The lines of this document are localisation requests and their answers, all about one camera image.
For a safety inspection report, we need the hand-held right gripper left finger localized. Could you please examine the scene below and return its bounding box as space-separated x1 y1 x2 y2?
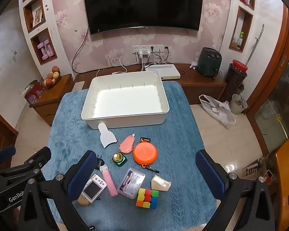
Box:
19 150 98 231

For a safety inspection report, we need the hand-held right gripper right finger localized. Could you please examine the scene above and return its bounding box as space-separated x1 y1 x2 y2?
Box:
195 149 276 231

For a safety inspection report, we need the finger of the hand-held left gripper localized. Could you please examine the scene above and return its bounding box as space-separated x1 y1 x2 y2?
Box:
5 146 52 181
0 145 16 172

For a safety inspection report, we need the clear plastic labelled box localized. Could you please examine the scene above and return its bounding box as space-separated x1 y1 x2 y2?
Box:
117 168 145 199

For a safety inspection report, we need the white plastic storage bin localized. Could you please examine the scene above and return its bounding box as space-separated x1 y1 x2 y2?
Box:
81 71 170 130

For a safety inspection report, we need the tan round object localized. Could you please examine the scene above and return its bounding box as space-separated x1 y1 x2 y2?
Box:
76 194 92 206

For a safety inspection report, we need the pink stick with white cap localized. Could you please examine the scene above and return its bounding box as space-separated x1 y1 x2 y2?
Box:
99 165 119 197

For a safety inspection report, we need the gold and green trinket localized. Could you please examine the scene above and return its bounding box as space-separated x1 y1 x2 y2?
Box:
112 152 128 167

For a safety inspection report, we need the printed cardboard box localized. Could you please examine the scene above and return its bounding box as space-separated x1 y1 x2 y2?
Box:
242 159 260 179

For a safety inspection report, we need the white plastic scraper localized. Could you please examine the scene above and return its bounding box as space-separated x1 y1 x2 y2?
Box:
97 123 118 148

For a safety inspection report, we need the pink oval comb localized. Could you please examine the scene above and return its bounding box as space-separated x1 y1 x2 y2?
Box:
119 133 136 154

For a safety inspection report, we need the blue knitted table mat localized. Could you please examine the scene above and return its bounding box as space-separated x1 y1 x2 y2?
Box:
42 80 218 231

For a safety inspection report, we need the wooden side cabinet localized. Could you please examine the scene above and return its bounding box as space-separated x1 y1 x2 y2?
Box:
29 74 74 126

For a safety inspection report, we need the white plastic bag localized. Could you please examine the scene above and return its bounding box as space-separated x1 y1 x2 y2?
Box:
199 94 236 126

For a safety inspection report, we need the orange round case with carabiners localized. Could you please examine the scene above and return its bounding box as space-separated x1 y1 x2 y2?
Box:
132 137 160 173

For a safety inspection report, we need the red snack bag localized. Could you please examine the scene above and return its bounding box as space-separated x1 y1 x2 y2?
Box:
24 80 45 105

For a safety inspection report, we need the multicoloured puzzle cube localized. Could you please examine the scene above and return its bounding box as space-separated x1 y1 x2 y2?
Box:
135 188 159 209

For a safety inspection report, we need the white waste bin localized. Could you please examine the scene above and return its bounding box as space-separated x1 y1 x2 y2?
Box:
230 94 248 115

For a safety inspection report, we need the wooden side table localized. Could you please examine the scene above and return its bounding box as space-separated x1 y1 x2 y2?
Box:
273 130 289 231

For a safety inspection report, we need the plush toy fruit pile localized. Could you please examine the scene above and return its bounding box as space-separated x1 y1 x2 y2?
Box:
43 66 60 87

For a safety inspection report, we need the wooden television stand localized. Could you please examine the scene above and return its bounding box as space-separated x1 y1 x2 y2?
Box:
73 63 228 101

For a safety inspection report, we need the glass sliding door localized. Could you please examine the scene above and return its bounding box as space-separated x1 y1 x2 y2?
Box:
253 60 289 154

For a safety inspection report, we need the pink dumbbell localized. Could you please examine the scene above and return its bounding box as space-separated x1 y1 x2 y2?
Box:
46 41 55 58
39 43 48 60

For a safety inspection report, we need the white set-top box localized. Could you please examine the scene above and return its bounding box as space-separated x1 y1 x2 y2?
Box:
145 63 181 80

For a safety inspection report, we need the dark green air fryer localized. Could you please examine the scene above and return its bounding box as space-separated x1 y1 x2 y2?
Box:
197 47 222 79

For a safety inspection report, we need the red round lid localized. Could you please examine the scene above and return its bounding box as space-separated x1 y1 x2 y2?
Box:
232 60 248 74

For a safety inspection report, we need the picture book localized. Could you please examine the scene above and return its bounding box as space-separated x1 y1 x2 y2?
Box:
32 7 43 27

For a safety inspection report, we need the sheathed sword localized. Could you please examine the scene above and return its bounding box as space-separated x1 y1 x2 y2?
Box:
246 24 265 65

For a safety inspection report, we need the black flat television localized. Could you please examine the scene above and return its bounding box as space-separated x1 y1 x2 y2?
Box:
83 0 205 35

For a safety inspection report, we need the white mini camera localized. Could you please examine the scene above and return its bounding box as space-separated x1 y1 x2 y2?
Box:
82 174 107 203

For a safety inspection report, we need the white cable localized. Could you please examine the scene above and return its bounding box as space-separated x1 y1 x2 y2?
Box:
96 58 129 78

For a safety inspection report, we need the black television cable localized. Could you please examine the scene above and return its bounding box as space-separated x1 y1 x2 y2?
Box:
72 26 89 74

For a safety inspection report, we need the white wall socket strip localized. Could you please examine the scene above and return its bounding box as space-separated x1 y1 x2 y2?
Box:
132 44 164 54

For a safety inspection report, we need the white wall shelf unit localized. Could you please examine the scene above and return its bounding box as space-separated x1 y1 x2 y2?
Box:
19 0 68 77
228 0 257 53

